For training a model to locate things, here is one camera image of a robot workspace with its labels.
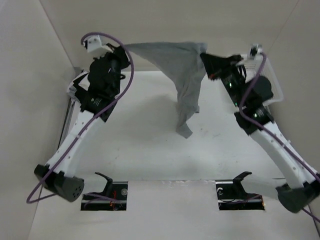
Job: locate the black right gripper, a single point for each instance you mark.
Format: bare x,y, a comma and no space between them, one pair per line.
216,67

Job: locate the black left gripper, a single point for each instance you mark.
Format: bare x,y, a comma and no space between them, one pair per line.
118,53

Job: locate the grey tank top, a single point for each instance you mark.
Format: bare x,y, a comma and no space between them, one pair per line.
182,64

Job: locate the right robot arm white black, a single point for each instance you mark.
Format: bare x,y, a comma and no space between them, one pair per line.
250,92

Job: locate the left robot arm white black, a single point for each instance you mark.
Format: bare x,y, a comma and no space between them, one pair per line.
98,91

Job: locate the white folded tank top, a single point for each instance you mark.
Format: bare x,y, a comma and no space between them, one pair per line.
71,87

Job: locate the white plastic mesh basket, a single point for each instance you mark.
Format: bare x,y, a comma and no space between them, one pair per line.
252,65

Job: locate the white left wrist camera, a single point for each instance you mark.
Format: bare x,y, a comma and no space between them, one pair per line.
93,44

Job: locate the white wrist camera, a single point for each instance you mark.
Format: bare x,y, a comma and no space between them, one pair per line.
255,53
93,44

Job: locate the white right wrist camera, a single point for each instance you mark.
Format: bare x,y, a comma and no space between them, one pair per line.
255,53

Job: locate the left aluminium table rail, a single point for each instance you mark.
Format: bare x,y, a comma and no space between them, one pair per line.
67,118

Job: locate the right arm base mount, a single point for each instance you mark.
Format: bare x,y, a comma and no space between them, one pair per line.
231,195

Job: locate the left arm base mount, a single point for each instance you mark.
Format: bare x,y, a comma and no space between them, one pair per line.
112,198

